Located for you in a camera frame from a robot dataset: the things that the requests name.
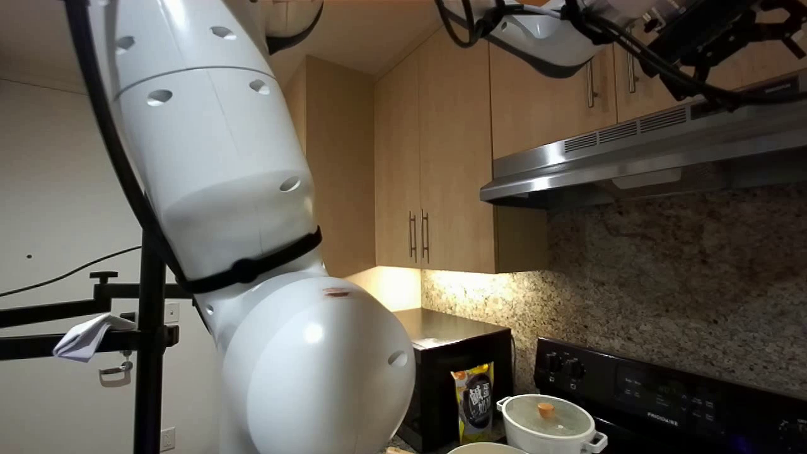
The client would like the black microwave oven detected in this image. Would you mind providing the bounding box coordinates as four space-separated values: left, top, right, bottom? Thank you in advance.
391 306 517 454

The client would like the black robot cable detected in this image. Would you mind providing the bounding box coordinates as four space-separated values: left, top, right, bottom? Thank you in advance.
61 0 807 338

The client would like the black camera stand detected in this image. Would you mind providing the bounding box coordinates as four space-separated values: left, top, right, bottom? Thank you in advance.
0 225 194 454

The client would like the thin black wall cable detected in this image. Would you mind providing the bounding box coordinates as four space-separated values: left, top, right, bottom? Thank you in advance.
0 242 145 301

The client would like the tall wooden side panel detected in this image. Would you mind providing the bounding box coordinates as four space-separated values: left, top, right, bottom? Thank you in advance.
279 53 377 280

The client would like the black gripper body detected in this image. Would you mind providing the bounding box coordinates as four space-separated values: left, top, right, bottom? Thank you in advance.
647 0 763 78

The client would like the stainless steel range hood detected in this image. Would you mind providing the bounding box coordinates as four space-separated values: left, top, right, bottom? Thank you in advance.
477 71 807 213

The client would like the black velcro strap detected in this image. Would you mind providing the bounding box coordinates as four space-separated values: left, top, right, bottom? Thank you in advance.
177 225 324 298

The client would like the black stove control console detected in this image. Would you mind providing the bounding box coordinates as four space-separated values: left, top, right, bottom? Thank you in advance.
532 338 807 454

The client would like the yellow black snack bag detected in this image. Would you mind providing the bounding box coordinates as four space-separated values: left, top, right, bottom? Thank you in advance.
448 362 499 446

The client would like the white crumpled cloth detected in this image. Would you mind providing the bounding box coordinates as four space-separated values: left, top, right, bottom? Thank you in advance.
51 310 139 363

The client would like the white bowl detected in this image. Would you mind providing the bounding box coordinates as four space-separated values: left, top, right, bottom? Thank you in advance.
445 438 523 454

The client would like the tall wooden wall cabinet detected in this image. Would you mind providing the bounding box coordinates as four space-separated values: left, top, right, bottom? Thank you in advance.
372 25 552 275

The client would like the white cooking pot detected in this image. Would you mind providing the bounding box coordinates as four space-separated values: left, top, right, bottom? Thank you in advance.
494 391 609 454

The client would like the two-door wooden wall cabinet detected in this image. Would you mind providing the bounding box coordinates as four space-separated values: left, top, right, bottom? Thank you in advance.
486 16 807 162

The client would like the glass lid wooden knob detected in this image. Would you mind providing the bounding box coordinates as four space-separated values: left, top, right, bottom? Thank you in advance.
501 391 598 438

